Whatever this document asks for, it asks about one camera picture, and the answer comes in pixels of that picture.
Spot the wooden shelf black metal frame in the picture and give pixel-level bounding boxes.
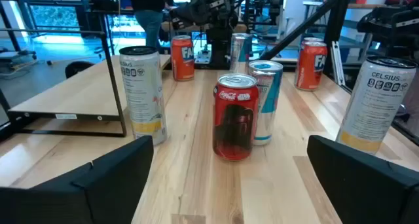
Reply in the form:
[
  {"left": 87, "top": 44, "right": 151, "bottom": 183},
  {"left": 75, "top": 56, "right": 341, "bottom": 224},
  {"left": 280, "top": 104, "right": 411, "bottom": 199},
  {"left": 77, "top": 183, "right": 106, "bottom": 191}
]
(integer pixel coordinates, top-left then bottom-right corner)
[{"left": 0, "top": 28, "right": 172, "bottom": 141}]

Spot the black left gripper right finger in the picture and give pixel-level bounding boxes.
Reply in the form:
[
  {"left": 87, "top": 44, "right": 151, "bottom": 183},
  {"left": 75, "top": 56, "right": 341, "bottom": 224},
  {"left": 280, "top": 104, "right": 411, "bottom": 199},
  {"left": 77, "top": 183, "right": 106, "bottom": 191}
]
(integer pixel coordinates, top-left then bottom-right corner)
[{"left": 306, "top": 134, "right": 419, "bottom": 224}]

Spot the white flat panel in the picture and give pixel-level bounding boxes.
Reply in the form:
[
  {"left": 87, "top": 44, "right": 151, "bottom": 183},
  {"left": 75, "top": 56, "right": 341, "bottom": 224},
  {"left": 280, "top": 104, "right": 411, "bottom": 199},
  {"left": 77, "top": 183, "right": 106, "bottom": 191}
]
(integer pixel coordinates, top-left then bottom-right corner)
[{"left": 330, "top": 40, "right": 346, "bottom": 87}]

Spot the black office chair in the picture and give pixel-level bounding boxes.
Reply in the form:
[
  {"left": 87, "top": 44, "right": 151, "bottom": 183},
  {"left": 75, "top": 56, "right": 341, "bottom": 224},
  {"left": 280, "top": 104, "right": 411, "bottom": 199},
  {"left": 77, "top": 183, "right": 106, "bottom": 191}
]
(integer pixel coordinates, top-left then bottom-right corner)
[{"left": 64, "top": 60, "right": 96, "bottom": 80}]

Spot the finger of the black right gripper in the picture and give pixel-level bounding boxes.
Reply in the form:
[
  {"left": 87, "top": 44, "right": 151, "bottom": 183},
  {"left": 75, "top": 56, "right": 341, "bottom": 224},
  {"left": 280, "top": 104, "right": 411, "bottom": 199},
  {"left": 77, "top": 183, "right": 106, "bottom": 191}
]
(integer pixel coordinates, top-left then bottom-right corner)
[{"left": 170, "top": 0, "right": 210, "bottom": 30}]

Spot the person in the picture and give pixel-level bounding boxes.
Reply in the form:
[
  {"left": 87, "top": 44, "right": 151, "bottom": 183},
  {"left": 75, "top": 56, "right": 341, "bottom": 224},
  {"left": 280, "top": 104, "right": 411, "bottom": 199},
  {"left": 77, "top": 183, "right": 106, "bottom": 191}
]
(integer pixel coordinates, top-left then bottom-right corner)
[{"left": 123, "top": 0, "right": 175, "bottom": 51}]

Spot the blue silver Red Bull can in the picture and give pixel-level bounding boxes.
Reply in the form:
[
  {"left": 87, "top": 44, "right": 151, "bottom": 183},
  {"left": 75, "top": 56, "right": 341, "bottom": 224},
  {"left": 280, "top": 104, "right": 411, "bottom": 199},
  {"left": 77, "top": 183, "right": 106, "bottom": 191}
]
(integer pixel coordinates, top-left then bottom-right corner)
[
  {"left": 247, "top": 60, "right": 284, "bottom": 147},
  {"left": 229, "top": 32, "right": 253, "bottom": 75}
]

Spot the white Celsius can black lid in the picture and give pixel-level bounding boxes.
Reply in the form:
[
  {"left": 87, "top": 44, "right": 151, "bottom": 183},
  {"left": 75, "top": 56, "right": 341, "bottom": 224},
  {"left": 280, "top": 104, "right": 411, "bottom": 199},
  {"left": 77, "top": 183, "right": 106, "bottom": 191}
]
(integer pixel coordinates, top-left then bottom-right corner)
[
  {"left": 335, "top": 56, "right": 418, "bottom": 156},
  {"left": 118, "top": 45, "right": 168, "bottom": 146}
]

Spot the orange Fanta can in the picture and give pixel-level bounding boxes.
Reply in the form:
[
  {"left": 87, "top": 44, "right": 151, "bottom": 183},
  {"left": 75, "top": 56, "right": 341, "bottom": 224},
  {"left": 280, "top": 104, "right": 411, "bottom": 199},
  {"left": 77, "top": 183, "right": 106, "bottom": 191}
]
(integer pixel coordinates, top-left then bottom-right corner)
[
  {"left": 294, "top": 41, "right": 329, "bottom": 92},
  {"left": 170, "top": 35, "right": 196, "bottom": 82}
]

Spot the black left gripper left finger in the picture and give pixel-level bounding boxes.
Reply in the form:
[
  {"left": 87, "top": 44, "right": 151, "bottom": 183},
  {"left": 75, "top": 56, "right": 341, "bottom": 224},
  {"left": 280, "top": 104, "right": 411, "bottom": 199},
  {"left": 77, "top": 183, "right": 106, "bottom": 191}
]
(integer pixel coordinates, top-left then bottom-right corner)
[{"left": 0, "top": 135, "right": 155, "bottom": 224}]

